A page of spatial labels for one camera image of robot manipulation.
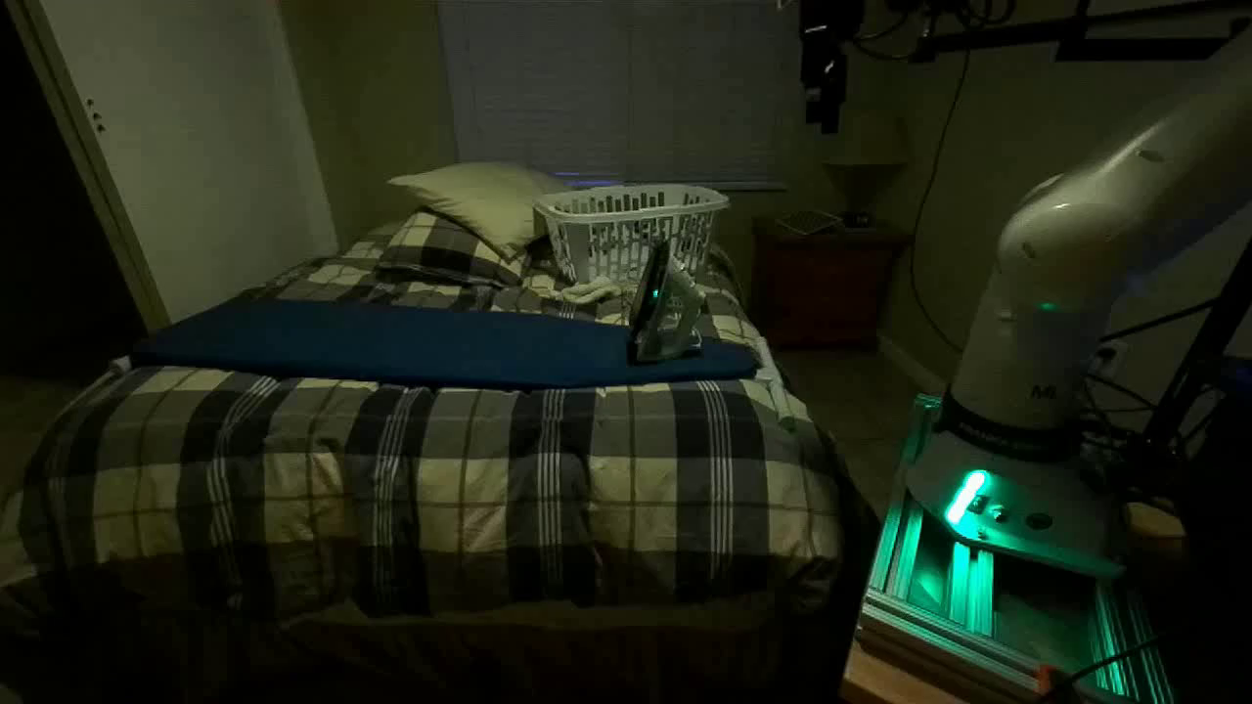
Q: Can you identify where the white clothes iron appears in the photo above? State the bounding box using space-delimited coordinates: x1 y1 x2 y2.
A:
627 239 710 367

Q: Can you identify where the blue cloth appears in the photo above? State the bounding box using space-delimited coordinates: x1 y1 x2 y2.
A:
129 296 764 391

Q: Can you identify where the plaid bed comforter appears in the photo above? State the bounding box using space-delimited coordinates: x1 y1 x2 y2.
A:
0 211 853 679

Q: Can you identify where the small table lamp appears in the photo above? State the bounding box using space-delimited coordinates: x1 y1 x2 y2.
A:
826 157 908 229

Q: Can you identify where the white iron power cord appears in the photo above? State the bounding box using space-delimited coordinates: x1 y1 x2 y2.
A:
556 271 634 314

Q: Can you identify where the cream pillow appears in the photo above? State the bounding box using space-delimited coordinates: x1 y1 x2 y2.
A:
382 160 569 263

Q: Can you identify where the plaid pillow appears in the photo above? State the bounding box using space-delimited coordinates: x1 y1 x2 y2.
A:
377 206 532 284

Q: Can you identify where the black metal mount bar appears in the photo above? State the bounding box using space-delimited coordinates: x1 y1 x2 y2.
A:
908 0 1252 66

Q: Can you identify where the white door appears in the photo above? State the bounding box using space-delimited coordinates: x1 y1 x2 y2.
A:
12 0 339 327

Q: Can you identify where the black overhead camera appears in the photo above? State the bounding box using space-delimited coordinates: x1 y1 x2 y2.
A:
794 0 870 136

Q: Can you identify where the wooden nightstand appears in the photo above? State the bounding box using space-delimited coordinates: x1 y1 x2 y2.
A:
753 211 912 352

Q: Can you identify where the white plastic laundry basket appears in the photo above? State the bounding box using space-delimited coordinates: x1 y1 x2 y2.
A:
532 178 733 284

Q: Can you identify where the window blind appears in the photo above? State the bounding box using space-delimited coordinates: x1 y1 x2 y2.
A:
436 0 813 190

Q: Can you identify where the black tripod stand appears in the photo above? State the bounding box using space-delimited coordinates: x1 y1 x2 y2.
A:
1131 247 1252 503

